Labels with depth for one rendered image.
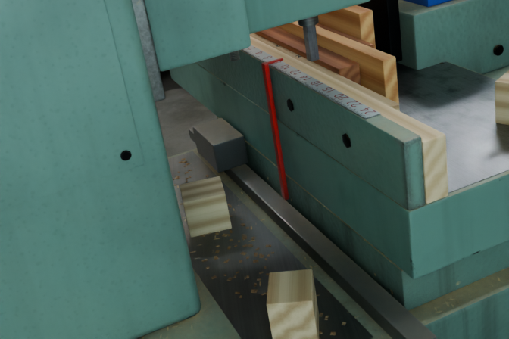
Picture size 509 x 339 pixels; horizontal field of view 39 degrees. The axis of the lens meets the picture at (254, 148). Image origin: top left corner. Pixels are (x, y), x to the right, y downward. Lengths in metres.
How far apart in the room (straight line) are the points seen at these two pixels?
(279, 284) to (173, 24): 0.21
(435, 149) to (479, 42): 0.32
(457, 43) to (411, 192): 0.32
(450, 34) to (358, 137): 0.27
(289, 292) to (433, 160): 0.15
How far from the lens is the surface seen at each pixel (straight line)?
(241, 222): 0.73
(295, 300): 0.54
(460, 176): 0.56
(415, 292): 0.58
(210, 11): 0.56
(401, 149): 0.50
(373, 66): 0.66
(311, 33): 0.68
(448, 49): 0.80
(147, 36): 0.55
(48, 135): 0.51
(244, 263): 0.67
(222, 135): 0.81
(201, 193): 0.71
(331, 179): 0.62
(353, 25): 0.74
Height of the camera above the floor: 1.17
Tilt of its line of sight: 25 degrees down
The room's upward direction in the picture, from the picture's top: 10 degrees counter-clockwise
